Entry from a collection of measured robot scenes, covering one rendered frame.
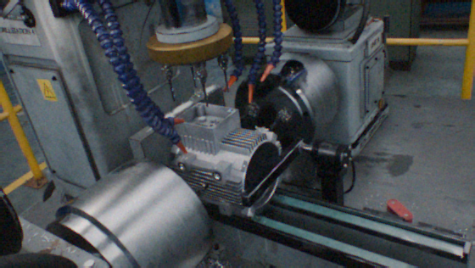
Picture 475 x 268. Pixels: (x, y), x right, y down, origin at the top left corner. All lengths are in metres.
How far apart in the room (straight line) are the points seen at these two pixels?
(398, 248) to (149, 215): 0.52
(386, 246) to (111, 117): 0.67
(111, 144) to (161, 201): 0.33
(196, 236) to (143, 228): 0.11
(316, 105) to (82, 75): 0.57
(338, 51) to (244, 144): 0.46
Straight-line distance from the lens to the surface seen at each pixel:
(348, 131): 1.35
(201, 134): 0.95
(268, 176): 0.94
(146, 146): 0.95
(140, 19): 1.08
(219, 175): 0.91
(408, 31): 4.02
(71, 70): 0.97
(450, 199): 1.26
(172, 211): 0.75
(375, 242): 0.99
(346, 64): 1.25
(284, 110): 1.11
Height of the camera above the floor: 1.57
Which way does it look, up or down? 29 degrees down
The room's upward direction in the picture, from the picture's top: 10 degrees counter-clockwise
